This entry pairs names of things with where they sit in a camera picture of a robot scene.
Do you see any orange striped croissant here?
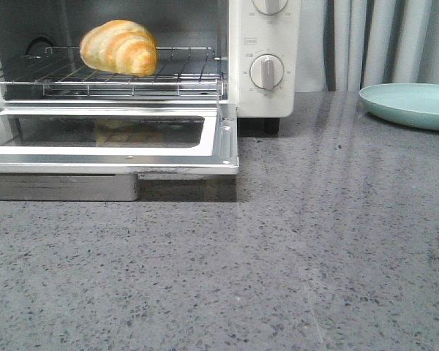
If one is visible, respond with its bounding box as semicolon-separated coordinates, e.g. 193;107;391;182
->
80;20;157;77

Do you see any oven timer knob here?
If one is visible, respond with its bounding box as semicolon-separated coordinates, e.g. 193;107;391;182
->
249;54;284;91

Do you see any white toaster oven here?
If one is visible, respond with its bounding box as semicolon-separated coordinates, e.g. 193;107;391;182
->
0;1;300;200

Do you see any oven temperature knob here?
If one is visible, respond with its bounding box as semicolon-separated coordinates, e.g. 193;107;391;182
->
252;0;288;15

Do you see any oven glass door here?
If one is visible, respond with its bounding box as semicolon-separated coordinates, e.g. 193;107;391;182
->
0;103;240;202

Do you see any grey curtain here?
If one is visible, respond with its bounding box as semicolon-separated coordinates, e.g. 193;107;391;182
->
323;0;439;92

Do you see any light green plate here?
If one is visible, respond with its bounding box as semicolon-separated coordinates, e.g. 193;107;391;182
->
359;83;439;131

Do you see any metal oven wire rack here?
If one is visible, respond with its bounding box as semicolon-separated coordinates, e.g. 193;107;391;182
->
0;47;227;100

